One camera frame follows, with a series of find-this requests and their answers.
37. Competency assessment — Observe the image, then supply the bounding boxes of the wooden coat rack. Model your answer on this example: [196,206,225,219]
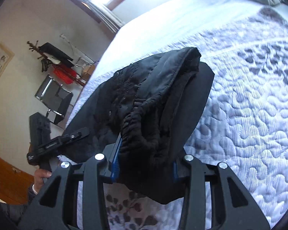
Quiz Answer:
[26,40,87,87]

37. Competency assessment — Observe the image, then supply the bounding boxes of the black chrome chair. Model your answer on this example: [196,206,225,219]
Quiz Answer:
[34,74,74,125]

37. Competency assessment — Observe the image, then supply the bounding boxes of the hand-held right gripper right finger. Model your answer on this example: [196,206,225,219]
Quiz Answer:
[172,154,271,230]

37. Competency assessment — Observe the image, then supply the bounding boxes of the person's left hand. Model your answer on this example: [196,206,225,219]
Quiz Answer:
[33,169,52,195]

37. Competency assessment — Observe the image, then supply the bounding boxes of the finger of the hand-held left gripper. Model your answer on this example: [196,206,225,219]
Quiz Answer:
[60,127,91,145]

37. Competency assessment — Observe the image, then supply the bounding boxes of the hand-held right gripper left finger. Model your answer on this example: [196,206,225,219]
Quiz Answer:
[17,134,123,230]

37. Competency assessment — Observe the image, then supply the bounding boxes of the black hanging garment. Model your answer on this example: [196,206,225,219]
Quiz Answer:
[37,42,74,62]

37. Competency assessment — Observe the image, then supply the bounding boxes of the black pants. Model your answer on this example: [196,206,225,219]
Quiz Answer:
[65,47,215,205]

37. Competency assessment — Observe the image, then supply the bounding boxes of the person's left forearm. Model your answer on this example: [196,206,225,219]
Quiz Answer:
[0,189,39,230]

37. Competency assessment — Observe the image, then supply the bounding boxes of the red bag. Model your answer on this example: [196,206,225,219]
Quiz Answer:
[51,64,79,85]

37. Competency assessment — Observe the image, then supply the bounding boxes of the pale box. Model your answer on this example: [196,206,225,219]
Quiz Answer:
[75,56,95,75]

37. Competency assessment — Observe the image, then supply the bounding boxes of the white quilted bedspread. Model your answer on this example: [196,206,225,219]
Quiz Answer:
[58,0,288,230]

